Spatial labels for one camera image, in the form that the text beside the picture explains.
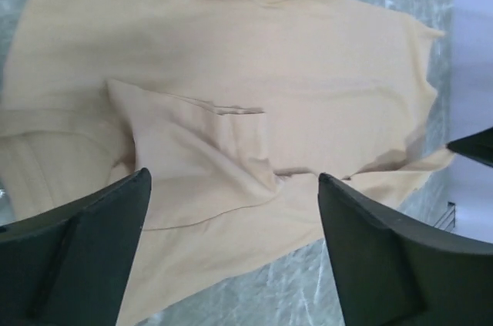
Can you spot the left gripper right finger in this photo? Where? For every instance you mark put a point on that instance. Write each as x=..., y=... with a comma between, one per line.
x=390, y=269

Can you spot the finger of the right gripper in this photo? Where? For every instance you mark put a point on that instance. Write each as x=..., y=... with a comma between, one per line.
x=477, y=147

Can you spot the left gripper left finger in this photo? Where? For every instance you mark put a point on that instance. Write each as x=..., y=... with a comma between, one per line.
x=70, y=265

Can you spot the beige t-shirt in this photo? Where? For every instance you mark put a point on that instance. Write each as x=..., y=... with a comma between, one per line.
x=234, y=106

